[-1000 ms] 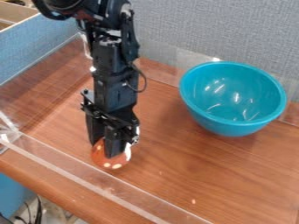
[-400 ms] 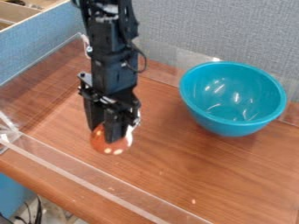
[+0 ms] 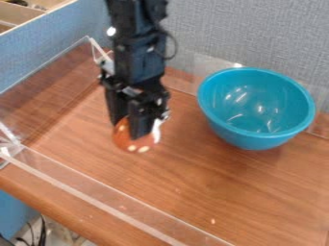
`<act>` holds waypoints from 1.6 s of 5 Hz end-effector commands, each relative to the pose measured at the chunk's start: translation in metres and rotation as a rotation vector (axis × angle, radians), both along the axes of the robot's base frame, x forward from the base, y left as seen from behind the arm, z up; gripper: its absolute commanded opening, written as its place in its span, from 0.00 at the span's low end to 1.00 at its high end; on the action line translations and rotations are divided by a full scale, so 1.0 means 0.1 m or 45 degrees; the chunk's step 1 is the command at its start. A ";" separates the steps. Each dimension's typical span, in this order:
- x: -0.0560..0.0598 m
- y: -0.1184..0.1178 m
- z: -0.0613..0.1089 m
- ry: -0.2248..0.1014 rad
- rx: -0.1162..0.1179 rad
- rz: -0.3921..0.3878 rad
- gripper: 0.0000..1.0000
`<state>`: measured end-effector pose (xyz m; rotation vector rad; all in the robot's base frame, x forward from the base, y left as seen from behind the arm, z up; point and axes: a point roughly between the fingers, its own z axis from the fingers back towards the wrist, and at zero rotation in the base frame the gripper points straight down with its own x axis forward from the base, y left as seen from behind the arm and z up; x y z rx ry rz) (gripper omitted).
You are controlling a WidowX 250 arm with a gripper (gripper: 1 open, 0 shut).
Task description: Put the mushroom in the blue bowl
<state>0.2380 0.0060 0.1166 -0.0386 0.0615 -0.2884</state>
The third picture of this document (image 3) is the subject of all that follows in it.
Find wooden shelf unit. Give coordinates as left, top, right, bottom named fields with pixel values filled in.
left=0, top=0, right=79, bottom=36

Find black cables below table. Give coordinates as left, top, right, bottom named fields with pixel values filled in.
left=0, top=214, right=49, bottom=246

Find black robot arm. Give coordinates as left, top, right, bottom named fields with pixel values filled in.
left=100, top=0, right=170, bottom=139

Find blue plastic bowl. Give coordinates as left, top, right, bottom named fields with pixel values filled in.
left=197, top=67, right=316, bottom=150

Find clear acrylic left barrier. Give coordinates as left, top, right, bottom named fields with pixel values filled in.
left=0, top=37, right=111, bottom=146

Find clear acrylic front barrier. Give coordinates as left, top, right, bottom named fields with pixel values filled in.
left=0, top=140, right=235, bottom=246

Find clear acrylic back barrier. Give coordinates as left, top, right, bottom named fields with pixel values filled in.
left=88, top=37, right=329, bottom=139

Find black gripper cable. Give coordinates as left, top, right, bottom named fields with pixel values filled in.
left=148, top=28, right=179, bottom=62

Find red white-stemmed toy mushroom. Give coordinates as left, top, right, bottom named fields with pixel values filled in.
left=112, top=117, right=164, bottom=154

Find clear acrylic barrier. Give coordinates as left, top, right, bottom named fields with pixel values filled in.
left=88, top=37, right=329, bottom=139
left=0, top=37, right=111, bottom=146
left=0, top=140, right=235, bottom=246

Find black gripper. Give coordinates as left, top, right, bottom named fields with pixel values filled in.
left=102, top=33, right=170, bottom=140

